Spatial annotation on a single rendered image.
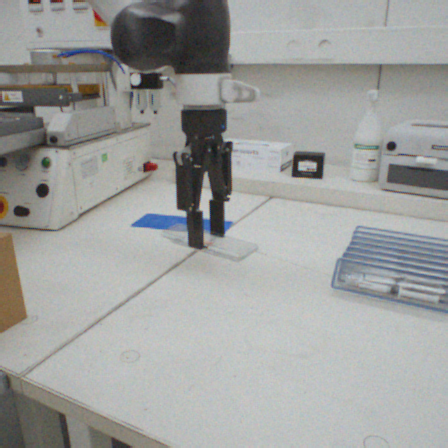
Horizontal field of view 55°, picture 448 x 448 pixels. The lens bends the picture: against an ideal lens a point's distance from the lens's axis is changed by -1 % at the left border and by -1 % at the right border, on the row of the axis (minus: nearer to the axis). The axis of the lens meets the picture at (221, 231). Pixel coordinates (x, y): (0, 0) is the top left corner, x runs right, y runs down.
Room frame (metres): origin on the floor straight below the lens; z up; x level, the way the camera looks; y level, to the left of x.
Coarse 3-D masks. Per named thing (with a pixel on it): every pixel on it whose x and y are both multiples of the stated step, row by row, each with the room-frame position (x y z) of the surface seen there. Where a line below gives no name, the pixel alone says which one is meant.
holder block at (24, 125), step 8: (0, 120) 0.95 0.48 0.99; (8, 120) 0.95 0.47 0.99; (16, 120) 0.95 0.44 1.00; (24, 120) 0.96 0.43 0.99; (32, 120) 0.99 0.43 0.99; (40, 120) 1.01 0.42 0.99; (0, 128) 0.89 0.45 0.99; (8, 128) 0.91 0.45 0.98; (16, 128) 0.93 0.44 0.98; (24, 128) 0.96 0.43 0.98; (32, 128) 0.98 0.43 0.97; (0, 136) 0.88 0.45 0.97
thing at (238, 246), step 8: (168, 232) 0.75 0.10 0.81; (176, 232) 0.75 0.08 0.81; (184, 232) 0.75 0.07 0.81; (208, 232) 0.75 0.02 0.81; (208, 240) 0.71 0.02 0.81; (216, 240) 0.71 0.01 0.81; (224, 240) 0.71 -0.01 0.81; (232, 240) 0.71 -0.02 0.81; (240, 240) 0.71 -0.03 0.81; (224, 248) 0.67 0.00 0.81; (232, 248) 0.67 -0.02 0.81; (240, 248) 0.67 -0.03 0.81; (248, 248) 0.67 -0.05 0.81
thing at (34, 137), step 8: (40, 128) 1.00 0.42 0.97; (8, 136) 0.89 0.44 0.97; (16, 136) 0.92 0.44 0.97; (24, 136) 0.94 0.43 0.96; (32, 136) 0.96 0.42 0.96; (40, 136) 0.99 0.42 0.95; (0, 144) 0.87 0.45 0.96; (8, 144) 0.89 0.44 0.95; (16, 144) 0.91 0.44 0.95; (24, 144) 0.93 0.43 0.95; (32, 144) 0.96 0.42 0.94; (0, 152) 0.86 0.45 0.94
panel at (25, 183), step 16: (32, 160) 1.00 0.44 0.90; (0, 176) 1.00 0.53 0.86; (16, 176) 0.99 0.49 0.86; (32, 176) 0.98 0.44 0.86; (48, 176) 0.97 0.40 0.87; (0, 192) 0.98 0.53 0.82; (16, 192) 0.97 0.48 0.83; (32, 192) 0.96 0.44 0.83; (48, 192) 0.95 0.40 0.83; (32, 208) 0.94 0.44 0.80; (48, 208) 0.93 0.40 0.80; (16, 224) 0.94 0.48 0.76; (32, 224) 0.93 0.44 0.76; (48, 224) 0.92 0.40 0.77
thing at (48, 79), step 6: (42, 78) 1.21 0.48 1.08; (48, 78) 1.20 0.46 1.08; (54, 78) 1.22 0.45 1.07; (18, 84) 1.24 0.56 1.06; (24, 84) 1.24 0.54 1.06; (30, 84) 1.24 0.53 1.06; (36, 84) 1.24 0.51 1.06; (42, 84) 1.21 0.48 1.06; (48, 84) 1.20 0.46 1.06; (54, 84) 1.21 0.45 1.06; (60, 84) 1.24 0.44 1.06; (66, 84) 1.24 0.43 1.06; (78, 84) 1.24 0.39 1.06; (84, 84) 1.24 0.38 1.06; (90, 84) 1.23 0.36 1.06; (96, 84) 1.26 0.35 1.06; (78, 90) 1.17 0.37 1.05; (84, 90) 1.20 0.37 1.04; (90, 90) 1.22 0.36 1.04; (96, 90) 1.26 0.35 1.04; (84, 96) 1.20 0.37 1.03; (90, 96) 1.22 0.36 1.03; (96, 96) 1.25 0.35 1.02
